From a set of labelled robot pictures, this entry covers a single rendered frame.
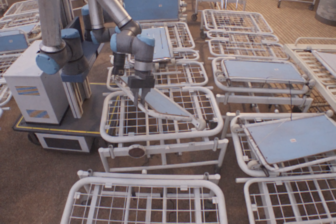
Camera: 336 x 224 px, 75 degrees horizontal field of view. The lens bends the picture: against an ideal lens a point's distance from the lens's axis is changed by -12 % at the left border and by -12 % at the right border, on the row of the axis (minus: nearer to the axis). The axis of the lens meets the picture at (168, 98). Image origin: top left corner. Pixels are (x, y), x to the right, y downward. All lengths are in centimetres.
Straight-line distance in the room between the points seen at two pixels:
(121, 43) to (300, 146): 128
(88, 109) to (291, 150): 165
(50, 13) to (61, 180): 140
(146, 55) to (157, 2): 208
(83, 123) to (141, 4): 174
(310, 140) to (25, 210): 219
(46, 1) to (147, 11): 209
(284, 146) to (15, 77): 195
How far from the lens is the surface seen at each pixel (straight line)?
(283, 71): 239
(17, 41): 312
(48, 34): 139
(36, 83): 193
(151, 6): 321
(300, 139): 179
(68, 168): 226
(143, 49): 116
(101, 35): 163
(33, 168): 240
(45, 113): 211
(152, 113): 117
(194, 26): 442
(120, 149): 169
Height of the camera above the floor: 176
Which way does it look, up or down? 40 degrees down
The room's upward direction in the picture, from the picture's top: straight up
